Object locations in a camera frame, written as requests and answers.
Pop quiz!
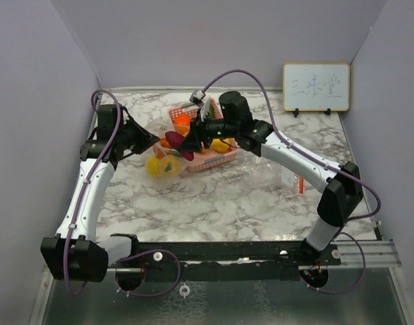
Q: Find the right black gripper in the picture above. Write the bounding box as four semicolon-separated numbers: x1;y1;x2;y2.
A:
179;109;239;152

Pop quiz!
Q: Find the purple toy sweet potato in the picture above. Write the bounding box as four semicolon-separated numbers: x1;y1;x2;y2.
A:
165;131;194;161

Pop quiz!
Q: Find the pink plastic basket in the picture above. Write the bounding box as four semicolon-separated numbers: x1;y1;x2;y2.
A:
168;106;239;173

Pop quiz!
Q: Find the clear zip top bag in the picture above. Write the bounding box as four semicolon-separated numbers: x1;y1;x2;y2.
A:
145;118;189;179

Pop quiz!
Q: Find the yellow toy lemon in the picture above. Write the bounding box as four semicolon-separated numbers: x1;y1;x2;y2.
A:
145;156;160;178

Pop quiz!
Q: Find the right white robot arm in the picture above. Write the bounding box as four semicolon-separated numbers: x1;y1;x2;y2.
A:
177;91;363;265

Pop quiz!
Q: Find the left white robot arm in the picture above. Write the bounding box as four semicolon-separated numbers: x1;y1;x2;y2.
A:
41;104;159;282

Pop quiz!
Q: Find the orange toy tangerine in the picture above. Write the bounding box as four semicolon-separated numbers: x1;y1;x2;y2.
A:
173;114;191;134

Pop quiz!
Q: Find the yellow toy fruit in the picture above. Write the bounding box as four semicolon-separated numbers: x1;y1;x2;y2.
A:
210;138;231;153

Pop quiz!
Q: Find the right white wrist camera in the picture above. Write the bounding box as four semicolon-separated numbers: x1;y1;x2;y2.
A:
189;90;211;121

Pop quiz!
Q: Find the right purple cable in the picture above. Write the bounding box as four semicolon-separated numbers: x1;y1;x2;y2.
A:
202;69;382;295

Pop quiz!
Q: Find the small whiteboard wooden frame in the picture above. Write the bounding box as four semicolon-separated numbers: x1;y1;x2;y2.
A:
283;62;350;116

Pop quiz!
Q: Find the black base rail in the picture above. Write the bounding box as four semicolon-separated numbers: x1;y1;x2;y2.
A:
109;241;340;283

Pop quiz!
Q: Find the aluminium frame rail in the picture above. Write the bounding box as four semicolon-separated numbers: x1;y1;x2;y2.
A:
335;240;402;269

